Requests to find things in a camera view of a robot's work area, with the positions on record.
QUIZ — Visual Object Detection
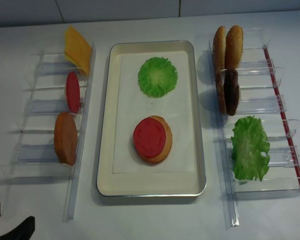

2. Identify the brown bun slice in left rack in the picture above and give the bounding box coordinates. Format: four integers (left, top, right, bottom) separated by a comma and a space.
54, 112, 78, 166

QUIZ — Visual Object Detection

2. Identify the bottom bun slice on tray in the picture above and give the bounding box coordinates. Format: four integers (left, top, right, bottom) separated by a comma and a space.
136, 115, 173, 164

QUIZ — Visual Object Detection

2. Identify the brown meat patty left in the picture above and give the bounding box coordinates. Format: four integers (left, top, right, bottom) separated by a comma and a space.
215, 69, 227, 115

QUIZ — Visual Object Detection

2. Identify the white paper tray liner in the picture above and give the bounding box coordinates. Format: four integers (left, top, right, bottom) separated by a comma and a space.
112, 51, 196, 174

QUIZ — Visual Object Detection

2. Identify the sesame bun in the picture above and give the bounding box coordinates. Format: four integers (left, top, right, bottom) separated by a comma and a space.
212, 25, 226, 72
224, 25, 244, 69

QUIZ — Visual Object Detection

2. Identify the sesame bun top left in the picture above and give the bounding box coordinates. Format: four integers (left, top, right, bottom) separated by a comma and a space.
212, 25, 226, 72

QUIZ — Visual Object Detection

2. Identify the round green lettuce on tray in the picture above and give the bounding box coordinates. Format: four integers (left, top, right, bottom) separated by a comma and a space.
137, 57, 178, 98

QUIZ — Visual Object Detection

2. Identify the red tomato slice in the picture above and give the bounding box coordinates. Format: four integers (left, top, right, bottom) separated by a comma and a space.
133, 117, 166, 158
65, 71, 81, 113

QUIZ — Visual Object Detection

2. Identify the yellow cheese slice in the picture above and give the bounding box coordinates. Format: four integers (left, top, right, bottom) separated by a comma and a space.
64, 25, 92, 76

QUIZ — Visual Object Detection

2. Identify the clear acrylic right food rack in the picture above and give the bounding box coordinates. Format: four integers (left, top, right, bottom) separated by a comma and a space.
205, 36, 300, 227

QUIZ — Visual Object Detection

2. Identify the green lettuce leaf in rack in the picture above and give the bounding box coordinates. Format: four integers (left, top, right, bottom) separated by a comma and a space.
231, 116, 270, 181

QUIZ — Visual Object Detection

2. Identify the sesame bun top right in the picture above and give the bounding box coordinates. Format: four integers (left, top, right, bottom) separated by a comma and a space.
224, 25, 244, 69

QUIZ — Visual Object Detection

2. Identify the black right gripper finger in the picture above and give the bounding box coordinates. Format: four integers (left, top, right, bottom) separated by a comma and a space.
0, 216, 35, 240

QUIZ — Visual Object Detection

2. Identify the dark meat patty right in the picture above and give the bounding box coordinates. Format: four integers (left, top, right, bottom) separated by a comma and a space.
223, 68, 240, 116

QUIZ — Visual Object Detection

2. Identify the red tomato slice in rack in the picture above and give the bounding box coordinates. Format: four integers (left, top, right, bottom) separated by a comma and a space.
65, 71, 81, 113

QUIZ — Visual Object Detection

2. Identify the clear acrylic food rack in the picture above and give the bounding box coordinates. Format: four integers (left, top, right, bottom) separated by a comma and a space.
0, 46, 96, 222
205, 36, 300, 227

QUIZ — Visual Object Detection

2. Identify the white metal tray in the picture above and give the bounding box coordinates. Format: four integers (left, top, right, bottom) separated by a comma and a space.
96, 40, 207, 197

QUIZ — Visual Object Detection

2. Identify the clear acrylic left food rack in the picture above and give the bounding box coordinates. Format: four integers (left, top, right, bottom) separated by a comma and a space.
0, 46, 96, 222

